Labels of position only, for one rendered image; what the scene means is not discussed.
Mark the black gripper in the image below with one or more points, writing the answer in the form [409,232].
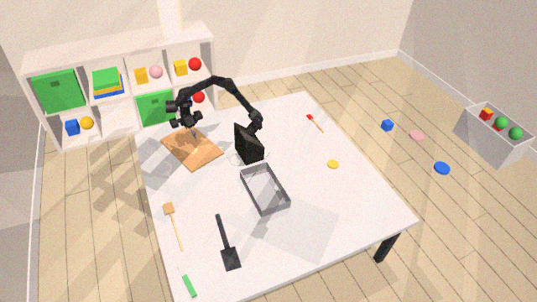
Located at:
[175,122]

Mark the light brown wooden board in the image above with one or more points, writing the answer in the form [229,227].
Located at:
[191,153]

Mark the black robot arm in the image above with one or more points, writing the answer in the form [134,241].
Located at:
[187,92]

